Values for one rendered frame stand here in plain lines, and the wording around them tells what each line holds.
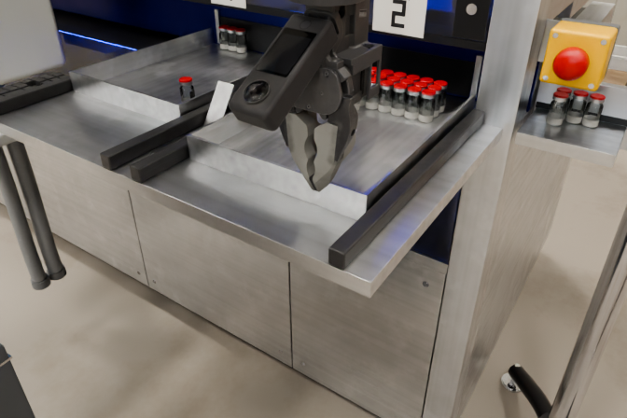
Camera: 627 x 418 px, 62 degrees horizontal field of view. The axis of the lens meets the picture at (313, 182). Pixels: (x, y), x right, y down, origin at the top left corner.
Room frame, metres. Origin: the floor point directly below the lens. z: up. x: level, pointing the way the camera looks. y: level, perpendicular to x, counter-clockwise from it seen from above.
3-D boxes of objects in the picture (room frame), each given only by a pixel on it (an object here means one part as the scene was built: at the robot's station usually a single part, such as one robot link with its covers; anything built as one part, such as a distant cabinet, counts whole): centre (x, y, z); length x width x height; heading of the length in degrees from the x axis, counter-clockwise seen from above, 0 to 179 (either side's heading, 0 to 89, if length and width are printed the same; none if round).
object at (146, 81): (0.91, 0.21, 0.90); 0.34 x 0.26 x 0.04; 146
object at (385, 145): (0.67, -0.04, 0.90); 0.34 x 0.26 x 0.04; 146
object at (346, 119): (0.47, -0.02, 1.00); 0.05 x 0.02 x 0.09; 56
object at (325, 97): (0.50, -0.02, 1.06); 0.09 x 0.08 x 0.12; 146
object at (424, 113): (0.76, -0.10, 0.90); 0.18 x 0.02 x 0.05; 56
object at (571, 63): (0.64, -0.32, 0.99); 0.04 x 0.04 x 0.04; 56
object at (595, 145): (0.71, -0.39, 0.87); 0.14 x 0.13 x 0.02; 146
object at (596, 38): (0.68, -0.35, 0.99); 0.08 x 0.07 x 0.07; 146
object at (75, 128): (0.76, 0.10, 0.87); 0.70 x 0.48 x 0.02; 56
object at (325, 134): (0.49, -0.03, 0.95); 0.06 x 0.03 x 0.09; 146
